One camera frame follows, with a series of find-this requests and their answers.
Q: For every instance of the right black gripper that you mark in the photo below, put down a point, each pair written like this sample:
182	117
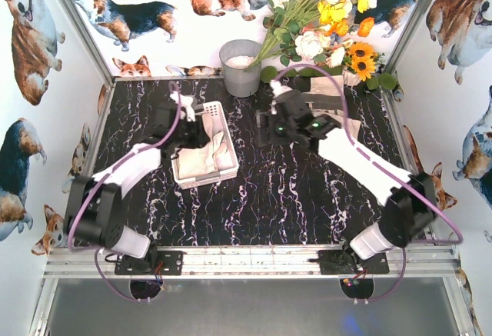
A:
264	129

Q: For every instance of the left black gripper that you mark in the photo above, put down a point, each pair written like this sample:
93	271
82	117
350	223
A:
197	131

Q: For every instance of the white plastic storage basket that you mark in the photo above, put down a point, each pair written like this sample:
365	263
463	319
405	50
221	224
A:
214	108

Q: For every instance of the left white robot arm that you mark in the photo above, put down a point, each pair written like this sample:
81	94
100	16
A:
94	211

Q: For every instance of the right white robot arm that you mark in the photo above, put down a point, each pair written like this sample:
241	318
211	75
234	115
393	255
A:
408	200

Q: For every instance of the white grey glove back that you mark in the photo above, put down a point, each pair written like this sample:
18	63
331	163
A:
323	97

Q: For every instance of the grey metal bucket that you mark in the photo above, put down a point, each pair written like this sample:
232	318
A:
240	67

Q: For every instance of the artificial flower bouquet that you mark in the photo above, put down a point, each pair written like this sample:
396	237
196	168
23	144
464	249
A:
327	33

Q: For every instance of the left black base bracket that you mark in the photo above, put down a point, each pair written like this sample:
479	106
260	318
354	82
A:
155	262

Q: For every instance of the black base bracket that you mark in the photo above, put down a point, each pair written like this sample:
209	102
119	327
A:
346	263
155	262

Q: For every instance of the right black base bracket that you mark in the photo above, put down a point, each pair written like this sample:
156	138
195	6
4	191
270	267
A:
346	263

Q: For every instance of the aluminium front rail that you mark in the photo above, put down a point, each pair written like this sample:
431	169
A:
290	261

